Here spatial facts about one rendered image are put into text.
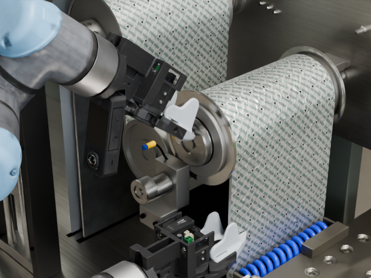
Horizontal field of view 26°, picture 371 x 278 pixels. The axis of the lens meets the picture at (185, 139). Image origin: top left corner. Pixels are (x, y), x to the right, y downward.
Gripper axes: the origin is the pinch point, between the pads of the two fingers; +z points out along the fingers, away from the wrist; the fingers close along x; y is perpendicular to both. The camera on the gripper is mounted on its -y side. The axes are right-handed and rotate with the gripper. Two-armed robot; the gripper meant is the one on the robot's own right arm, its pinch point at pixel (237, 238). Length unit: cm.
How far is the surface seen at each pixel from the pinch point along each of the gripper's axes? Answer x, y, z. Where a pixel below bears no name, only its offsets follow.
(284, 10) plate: 18.4, 24.7, 30.1
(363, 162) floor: 106, -109, 198
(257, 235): -0.3, -1.4, 4.3
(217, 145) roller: 1.3, 16.9, -3.4
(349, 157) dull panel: 1.7, 1.8, 30.4
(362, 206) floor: 85, -109, 168
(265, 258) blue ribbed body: -2.2, -4.7, 4.2
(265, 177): -0.2, 8.7, 5.6
